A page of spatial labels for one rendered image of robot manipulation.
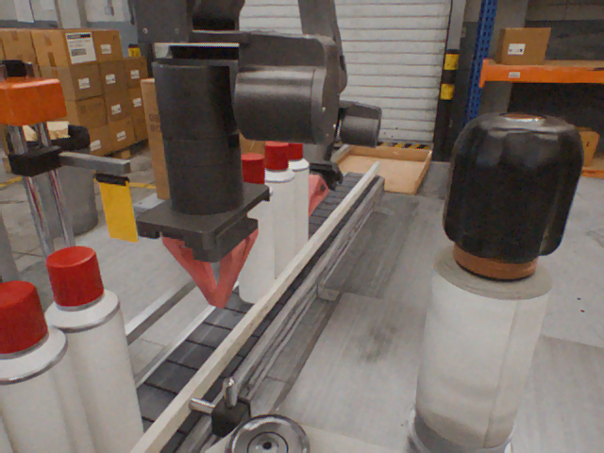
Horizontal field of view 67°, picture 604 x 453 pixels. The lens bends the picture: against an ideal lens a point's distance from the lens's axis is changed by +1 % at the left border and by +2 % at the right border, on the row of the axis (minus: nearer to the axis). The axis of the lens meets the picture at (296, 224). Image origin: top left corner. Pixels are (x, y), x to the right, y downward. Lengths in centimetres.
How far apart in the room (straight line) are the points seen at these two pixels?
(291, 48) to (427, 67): 426
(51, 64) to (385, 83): 284
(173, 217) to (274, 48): 14
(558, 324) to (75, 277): 65
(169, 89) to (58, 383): 21
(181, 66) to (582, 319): 68
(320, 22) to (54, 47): 344
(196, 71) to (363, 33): 428
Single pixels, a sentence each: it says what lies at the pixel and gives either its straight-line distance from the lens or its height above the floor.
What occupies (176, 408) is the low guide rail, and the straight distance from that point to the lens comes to 46.
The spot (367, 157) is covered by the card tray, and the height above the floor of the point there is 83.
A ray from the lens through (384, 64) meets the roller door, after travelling 457.
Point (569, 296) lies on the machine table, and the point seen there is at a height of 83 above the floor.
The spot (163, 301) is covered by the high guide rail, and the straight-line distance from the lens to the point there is 51.
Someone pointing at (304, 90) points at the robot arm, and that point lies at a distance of 29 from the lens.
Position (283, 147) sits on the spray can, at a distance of 62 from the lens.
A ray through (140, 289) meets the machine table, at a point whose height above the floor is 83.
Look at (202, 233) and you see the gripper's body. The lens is 31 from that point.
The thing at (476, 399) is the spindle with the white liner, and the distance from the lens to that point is 41.
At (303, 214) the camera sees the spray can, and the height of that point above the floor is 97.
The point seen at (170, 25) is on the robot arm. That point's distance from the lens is 30.
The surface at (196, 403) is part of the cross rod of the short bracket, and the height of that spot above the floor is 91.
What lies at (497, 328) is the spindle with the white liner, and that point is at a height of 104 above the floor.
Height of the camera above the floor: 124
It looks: 25 degrees down
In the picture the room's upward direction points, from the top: straight up
